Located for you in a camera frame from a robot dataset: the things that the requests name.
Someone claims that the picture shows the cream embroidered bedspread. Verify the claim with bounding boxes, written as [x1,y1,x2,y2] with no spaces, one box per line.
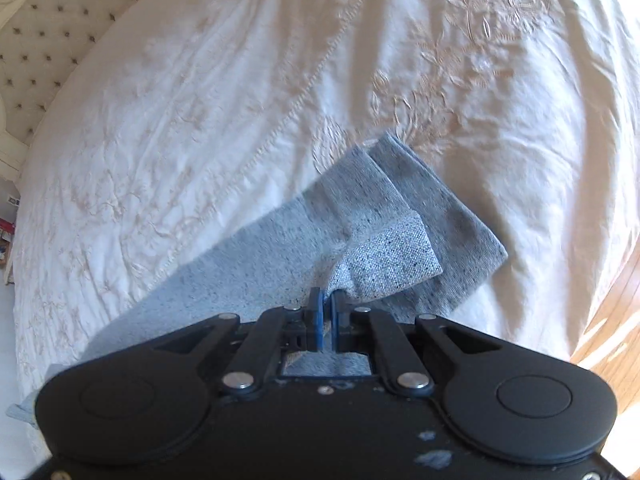
[10,0,640,411]

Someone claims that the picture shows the cream tufted headboard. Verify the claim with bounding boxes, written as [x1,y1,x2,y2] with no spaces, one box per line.
[0,0,176,147]

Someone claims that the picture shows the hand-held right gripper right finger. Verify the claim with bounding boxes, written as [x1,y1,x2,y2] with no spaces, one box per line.
[330,290,501,396]

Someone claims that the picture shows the cluttered white nightstand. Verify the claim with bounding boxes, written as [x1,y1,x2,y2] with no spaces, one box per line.
[0,180,21,286]

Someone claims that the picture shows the grey speckled pants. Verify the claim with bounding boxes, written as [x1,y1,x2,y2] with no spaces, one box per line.
[6,132,508,428]

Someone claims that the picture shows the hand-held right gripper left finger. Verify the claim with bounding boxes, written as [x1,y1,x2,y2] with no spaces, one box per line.
[154,287,327,393]

